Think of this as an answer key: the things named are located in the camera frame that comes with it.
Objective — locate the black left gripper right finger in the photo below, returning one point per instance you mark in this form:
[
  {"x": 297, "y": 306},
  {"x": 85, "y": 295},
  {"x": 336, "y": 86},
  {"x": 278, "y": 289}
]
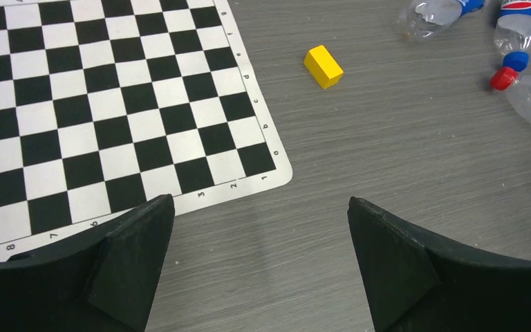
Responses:
[{"x": 418, "y": 280}]

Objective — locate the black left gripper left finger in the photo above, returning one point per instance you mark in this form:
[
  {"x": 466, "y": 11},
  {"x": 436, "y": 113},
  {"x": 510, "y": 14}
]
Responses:
[{"x": 101, "y": 279}]

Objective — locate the red bottle cap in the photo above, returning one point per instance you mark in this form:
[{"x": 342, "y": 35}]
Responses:
[{"x": 503, "y": 78}]

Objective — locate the clear bottle blue label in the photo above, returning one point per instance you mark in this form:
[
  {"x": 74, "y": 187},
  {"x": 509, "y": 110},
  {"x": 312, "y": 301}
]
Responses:
[{"x": 422, "y": 20}]

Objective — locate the pepsi bottle blue cap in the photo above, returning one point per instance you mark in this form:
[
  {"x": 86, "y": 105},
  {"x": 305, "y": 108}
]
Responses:
[{"x": 512, "y": 35}]

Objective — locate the black white chessboard mat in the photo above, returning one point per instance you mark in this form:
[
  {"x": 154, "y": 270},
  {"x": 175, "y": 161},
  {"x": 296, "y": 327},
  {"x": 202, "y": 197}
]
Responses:
[{"x": 105, "y": 105}]

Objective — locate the yellow wooden block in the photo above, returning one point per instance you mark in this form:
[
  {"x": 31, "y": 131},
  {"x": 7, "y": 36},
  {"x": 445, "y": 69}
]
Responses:
[{"x": 323, "y": 66}]

